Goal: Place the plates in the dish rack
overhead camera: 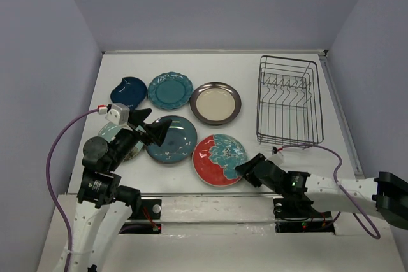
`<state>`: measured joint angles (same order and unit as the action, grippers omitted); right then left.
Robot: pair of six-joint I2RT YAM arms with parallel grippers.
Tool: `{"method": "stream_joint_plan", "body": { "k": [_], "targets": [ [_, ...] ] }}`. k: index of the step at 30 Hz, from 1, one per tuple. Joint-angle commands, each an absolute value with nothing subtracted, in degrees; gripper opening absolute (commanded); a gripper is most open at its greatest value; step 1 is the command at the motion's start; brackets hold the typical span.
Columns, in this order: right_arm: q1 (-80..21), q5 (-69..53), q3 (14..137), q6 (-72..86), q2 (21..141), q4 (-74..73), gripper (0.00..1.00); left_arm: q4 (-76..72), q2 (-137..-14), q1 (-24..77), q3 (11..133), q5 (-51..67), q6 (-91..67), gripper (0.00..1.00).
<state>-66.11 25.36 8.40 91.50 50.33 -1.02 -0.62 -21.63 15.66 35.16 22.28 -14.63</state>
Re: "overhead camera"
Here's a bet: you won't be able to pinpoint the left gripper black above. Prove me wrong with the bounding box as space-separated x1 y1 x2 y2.
108 107 173 169

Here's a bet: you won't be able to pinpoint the red teal floral plate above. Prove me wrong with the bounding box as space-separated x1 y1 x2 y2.
192 134 249 187

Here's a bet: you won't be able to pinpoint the blue plate white blossoms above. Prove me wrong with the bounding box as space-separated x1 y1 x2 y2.
146 115 198 164

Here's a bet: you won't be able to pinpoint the pale green flower plate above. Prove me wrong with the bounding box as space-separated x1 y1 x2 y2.
98 122 145 162

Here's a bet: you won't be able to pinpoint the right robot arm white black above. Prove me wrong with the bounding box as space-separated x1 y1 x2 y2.
235 154 407 230

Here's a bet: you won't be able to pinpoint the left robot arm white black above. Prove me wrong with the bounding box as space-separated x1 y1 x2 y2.
46 103 172 271

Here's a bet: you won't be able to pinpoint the dark blue curved dish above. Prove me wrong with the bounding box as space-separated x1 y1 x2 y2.
110 76 147 110

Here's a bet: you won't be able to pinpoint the teal scalloped plate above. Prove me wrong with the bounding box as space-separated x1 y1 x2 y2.
147 71 194 110

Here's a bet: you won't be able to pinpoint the cream plate brown rim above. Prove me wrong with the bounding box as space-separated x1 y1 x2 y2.
189 82 242 125

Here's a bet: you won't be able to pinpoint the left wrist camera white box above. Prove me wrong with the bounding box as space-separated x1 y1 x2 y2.
105 103 130 126

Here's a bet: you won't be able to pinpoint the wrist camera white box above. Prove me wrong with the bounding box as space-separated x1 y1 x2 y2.
267 152 284 166
105 103 130 126

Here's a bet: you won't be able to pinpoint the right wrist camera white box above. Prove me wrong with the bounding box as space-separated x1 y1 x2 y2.
267 152 284 166

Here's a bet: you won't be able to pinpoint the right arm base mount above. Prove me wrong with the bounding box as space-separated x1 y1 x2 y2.
273 198 335 234

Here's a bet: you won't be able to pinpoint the dark wire dish rack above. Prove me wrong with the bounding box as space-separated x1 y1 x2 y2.
256 55 324 147

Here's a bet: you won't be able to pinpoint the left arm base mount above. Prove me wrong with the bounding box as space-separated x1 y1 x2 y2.
119 197 162 234

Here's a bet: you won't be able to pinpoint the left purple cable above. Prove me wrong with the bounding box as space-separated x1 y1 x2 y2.
46 104 111 272

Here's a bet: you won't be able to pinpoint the purple cable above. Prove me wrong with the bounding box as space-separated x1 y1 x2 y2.
270 144 381 240
46 104 111 272

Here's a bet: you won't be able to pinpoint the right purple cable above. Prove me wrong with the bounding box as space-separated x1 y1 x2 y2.
270 144 381 240

